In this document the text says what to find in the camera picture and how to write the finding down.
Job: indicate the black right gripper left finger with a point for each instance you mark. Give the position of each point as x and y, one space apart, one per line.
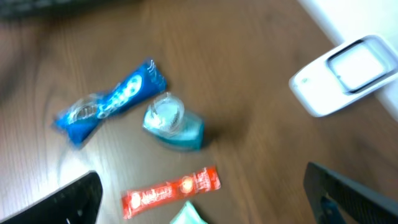
78 202

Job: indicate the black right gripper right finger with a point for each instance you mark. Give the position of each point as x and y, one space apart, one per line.
329 192

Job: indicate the red Nescafe coffee stick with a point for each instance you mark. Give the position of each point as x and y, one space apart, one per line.
135 202

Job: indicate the blue Oreo cookie pack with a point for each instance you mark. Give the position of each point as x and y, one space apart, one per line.
85 115

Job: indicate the green wet wipes pack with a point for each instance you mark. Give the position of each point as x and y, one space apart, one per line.
188 215

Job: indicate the blue mouthwash bottle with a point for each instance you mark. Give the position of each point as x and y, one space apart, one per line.
168 120

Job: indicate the grey plastic basket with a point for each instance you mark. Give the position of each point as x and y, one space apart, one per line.
16 9

